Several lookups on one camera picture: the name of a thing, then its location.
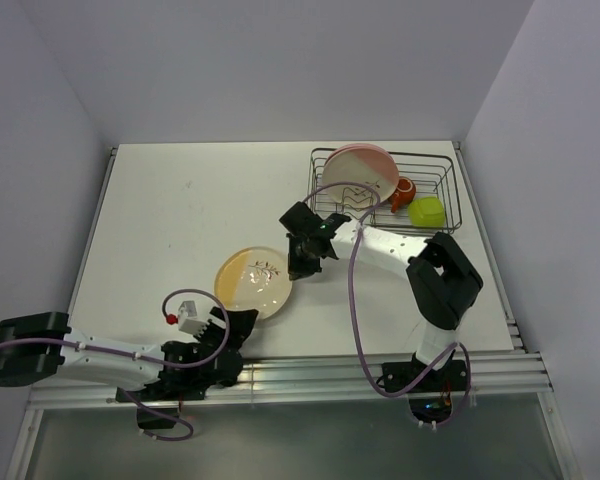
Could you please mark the yellow and cream floral plate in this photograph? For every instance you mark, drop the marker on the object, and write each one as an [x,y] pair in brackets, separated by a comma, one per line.
[255,278]

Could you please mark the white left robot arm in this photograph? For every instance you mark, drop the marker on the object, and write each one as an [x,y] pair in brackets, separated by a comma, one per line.
[41,346]

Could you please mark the pink plastic plate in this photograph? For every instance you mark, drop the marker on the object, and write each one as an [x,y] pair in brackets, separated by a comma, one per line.
[358,146]

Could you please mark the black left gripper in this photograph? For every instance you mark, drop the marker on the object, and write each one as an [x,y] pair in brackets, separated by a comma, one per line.
[241,321]

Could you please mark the white and green square bowl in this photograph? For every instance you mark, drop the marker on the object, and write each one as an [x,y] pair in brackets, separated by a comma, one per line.
[427,212]

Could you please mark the aluminium extrusion rail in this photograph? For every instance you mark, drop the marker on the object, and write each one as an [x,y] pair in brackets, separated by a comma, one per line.
[308,380]

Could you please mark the orange and black cup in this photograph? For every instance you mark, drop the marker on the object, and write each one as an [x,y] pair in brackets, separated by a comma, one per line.
[404,194]

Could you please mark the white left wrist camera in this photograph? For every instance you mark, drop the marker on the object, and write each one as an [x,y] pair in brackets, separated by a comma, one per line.
[187,319]

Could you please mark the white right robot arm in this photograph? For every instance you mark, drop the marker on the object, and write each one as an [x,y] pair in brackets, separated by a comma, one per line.
[443,281]

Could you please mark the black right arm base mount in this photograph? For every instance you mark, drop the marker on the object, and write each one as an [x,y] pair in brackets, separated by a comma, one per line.
[440,385]

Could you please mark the black wire dish rack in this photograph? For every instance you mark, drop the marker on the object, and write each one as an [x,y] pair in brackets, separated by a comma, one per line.
[433,175]

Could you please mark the pink and cream floral plate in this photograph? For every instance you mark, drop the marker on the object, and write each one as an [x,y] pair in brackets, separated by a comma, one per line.
[357,178]

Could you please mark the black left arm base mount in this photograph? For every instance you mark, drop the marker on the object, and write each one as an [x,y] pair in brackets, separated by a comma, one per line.
[162,415]

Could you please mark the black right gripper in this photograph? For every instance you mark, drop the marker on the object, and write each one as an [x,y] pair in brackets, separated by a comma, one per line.
[296,268]

